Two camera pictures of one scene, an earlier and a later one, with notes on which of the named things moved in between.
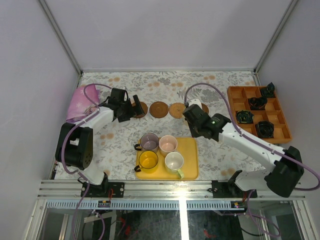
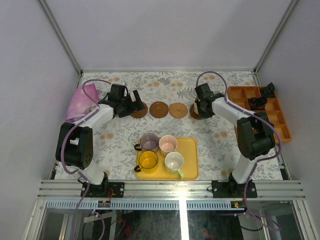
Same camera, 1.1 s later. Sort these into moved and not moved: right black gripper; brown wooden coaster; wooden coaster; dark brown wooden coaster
Moved: right black gripper
Not moved: wooden coaster; dark brown wooden coaster; brown wooden coaster
